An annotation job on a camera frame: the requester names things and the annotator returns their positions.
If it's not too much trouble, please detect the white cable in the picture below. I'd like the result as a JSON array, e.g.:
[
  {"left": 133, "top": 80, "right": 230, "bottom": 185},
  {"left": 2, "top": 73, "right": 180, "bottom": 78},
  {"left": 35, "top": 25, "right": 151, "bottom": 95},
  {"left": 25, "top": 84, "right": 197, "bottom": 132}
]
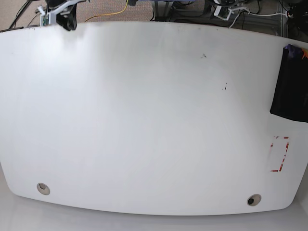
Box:
[{"left": 228, "top": 11, "right": 288, "bottom": 28}]

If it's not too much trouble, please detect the red tape rectangle marking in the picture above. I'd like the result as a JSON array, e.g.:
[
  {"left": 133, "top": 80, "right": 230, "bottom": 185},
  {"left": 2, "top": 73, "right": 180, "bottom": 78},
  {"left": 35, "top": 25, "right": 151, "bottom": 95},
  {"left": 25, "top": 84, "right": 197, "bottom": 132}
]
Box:
[{"left": 267, "top": 136, "right": 290, "bottom": 172}]

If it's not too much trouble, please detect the left table grommet hole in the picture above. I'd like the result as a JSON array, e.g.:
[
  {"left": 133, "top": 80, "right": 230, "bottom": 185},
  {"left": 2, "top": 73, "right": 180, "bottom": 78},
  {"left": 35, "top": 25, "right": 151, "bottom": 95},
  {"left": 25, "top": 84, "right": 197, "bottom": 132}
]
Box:
[{"left": 37, "top": 183, "right": 51, "bottom": 195}]

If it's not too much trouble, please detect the table grommet hole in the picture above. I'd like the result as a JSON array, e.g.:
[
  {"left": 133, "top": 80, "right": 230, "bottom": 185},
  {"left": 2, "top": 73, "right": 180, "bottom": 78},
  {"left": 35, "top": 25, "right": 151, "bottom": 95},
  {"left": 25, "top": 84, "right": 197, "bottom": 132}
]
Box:
[
  {"left": 247, "top": 194, "right": 262, "bottom": 206},
  {"left": 37, "top": 183, "right": 51, "bottom": 195}
]

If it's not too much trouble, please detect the aluminium frame stand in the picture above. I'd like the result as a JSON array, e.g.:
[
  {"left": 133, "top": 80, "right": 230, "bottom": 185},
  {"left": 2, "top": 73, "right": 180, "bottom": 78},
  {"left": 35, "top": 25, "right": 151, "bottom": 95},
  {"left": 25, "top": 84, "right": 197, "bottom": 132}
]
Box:
[{"left": 150, "top": 0, "right": 191, "bottom": 22}]

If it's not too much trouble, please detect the black t-shirt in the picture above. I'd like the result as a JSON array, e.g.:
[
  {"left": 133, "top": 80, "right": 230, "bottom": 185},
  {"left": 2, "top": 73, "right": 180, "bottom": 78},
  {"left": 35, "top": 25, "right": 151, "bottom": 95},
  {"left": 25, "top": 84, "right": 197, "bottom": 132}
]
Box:
[{"left": 270, "top": 44, "right": 308, "bottom": 122}]

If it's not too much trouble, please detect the right table grommet hole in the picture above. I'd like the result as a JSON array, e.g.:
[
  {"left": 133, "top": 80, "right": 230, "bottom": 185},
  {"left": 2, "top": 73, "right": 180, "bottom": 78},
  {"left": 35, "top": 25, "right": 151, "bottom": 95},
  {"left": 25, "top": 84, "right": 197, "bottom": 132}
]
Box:
[{"left": 247, "top": 194, "right": 262, "bottom": 206}]

